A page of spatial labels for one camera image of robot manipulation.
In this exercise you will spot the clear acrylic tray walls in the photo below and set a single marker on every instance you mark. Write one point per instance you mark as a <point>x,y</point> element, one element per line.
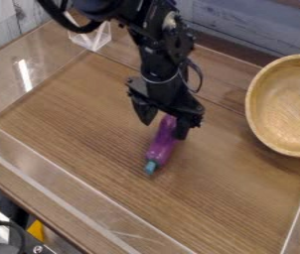
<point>73,145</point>

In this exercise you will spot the clear acrylic corner bracket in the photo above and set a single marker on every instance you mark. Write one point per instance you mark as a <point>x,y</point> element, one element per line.
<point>96,39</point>

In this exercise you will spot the yellow object under table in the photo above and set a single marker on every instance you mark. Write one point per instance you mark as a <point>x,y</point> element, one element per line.
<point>37,230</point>

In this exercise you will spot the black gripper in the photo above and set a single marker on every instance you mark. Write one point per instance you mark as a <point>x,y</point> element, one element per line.
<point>169,97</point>

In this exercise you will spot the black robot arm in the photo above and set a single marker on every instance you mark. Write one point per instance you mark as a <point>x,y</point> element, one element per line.
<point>165,43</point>

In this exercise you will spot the purple toy eggplant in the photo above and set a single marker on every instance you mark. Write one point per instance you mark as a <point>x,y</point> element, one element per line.
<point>163,145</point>

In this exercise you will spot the brown wooden bowl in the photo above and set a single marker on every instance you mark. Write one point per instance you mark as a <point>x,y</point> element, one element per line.
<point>272,105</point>

